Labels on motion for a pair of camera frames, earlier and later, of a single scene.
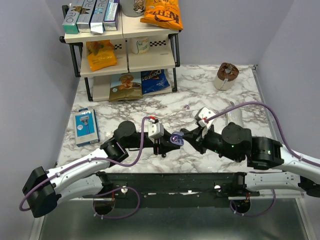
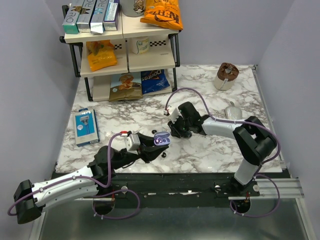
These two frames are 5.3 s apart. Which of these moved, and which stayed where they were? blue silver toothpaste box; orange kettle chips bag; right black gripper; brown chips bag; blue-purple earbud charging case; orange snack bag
Moved: blue-purple earbud charging case; right black gripper
Stayed: brown chips bag; blue silver toothpaste box; orange kettle chips bag; orange snack bag
